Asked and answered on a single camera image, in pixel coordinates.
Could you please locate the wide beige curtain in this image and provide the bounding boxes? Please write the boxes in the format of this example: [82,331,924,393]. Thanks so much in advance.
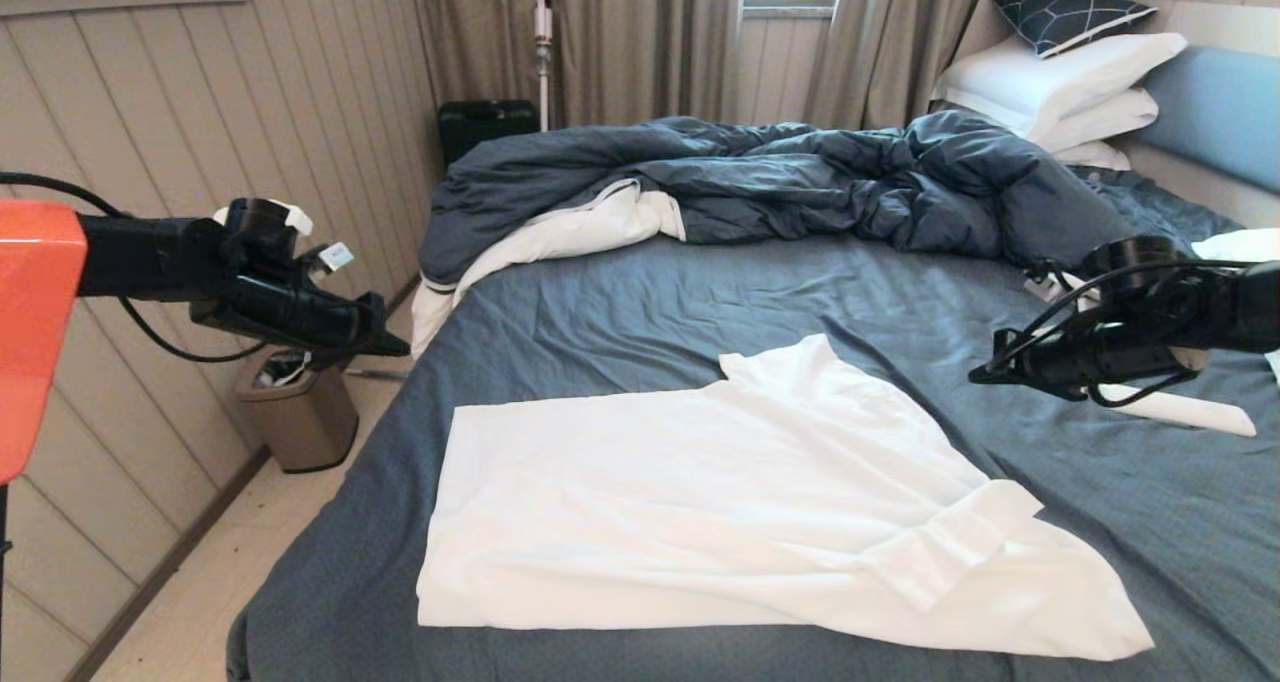
[405,0,743,131]

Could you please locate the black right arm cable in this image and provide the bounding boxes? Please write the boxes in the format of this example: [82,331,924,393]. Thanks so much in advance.
[985,257,1261,408]

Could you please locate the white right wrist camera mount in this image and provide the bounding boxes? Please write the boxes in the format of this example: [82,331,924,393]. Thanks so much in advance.
[1023,262,1093,311]

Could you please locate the flat white pillow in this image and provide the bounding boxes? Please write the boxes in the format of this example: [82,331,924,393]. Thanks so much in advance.
[1050,142,1131,171]

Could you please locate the beige upholstered bed frame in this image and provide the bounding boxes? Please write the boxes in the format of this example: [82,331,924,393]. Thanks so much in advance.
[1118,140,1280,231]

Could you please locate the blue patterned bed sheet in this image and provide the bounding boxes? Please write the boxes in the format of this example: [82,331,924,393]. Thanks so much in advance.
[228,167,1280,682]

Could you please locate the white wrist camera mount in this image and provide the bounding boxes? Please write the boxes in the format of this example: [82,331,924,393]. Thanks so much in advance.
[1023,262,1093,311]
[213,199,353,273]

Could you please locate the white t-shirt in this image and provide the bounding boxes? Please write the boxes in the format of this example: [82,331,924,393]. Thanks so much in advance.
[416,334,1156,661]

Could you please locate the blue padded headboard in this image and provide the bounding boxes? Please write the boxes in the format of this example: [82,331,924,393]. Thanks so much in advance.
[1135,45,1280,196]

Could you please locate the large white pillow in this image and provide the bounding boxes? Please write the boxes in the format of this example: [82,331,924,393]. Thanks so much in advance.
[930,32,1189,143]

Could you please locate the crumpled bin liner bag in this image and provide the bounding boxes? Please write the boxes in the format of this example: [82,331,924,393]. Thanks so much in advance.
[255,355,313,390]

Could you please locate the white pillow without stack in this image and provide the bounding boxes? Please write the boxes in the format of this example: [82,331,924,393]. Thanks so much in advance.
[1190,229,1280,383]

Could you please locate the white stick vacuum cleaner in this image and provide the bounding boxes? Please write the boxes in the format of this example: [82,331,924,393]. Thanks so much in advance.
[533,0,554,131]

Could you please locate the narrow beige curtain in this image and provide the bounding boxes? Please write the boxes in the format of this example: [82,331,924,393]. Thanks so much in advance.
[803,0,1051,131]

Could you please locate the beige trash bin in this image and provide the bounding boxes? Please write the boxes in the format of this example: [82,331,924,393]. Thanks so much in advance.
[235,347,359,474]

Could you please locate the blue duvet with white lining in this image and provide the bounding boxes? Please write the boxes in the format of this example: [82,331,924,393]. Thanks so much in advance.
[412,112,1144,363]

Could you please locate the black suitcase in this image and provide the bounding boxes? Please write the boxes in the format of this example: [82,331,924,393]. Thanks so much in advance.
[438,99,541,168]

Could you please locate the long white remote control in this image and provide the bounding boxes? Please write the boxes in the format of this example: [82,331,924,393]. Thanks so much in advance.
[1098,382,1258,438]

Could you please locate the medium white pillow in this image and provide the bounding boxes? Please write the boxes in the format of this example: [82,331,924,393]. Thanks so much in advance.
[1030,88,1159,153]

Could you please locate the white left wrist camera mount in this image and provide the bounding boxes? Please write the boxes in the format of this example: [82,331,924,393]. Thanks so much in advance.
[213,199,353,273]

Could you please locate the dark geometric patterned cushion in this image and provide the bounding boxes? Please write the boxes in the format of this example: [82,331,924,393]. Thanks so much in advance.
[988,0,1158,59]

